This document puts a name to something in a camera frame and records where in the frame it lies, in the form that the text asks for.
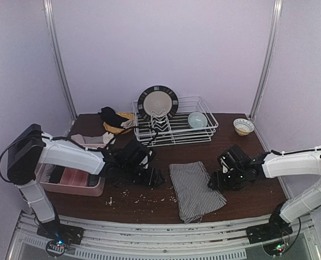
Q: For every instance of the pink plastic organizer box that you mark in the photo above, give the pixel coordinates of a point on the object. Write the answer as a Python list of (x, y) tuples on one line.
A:
[(64, 168)]

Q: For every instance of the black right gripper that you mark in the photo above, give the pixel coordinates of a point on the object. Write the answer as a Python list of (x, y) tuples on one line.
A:
[(217, 181)]

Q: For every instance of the grey white striped underwear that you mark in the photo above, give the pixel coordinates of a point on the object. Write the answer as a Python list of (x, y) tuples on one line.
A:
[(195, 199)]

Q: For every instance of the yellow plate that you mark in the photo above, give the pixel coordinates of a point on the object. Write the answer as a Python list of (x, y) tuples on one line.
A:
[(115, 130)]

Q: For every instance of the striped rolled underwear in box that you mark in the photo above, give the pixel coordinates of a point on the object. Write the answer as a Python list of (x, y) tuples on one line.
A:
[(93, 180)]

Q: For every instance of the white wire dish rack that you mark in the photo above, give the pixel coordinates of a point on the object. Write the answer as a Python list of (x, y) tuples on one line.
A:
[(161, 130)]

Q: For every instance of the white beige striped sock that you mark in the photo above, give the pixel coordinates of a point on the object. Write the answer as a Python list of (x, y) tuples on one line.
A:
[(127, 124)]

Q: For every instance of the aluminium frame post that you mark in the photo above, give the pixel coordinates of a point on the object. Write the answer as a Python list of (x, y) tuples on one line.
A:
[(50, 21), (270, 49)]

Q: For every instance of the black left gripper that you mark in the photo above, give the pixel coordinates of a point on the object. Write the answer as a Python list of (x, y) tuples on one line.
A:
[(152, 177)]

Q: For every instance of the patterned ceramic bowl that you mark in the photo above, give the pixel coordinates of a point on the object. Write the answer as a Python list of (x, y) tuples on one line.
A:
[(243, 127)]

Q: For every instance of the aluminium front rail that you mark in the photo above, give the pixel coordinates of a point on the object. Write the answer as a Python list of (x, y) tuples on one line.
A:
[(111, 240)]

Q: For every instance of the right aluminium frame post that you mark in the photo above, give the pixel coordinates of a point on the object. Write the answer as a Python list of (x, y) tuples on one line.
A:
[(270, 49)]

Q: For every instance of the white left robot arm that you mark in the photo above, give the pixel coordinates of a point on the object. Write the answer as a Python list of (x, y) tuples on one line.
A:
[(23, 156)]

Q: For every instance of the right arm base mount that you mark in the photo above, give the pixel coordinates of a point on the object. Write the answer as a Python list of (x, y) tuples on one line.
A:
[(274, 238)]

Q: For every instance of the black rimmed beige plate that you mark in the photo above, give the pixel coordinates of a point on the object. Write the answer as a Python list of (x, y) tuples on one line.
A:
[(157, 99)]

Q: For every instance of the black sock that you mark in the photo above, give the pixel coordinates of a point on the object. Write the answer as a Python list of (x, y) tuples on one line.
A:
[(109, 116)]

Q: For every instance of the light blue bowl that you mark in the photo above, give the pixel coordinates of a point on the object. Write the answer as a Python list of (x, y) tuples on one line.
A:
[(197, 120)]

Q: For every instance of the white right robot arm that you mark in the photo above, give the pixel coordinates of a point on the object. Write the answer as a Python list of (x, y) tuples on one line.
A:
[(301, 162)]

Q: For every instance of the left aluminium frame post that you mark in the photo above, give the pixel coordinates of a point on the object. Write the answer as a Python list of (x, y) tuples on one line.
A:
[(50, 21)]

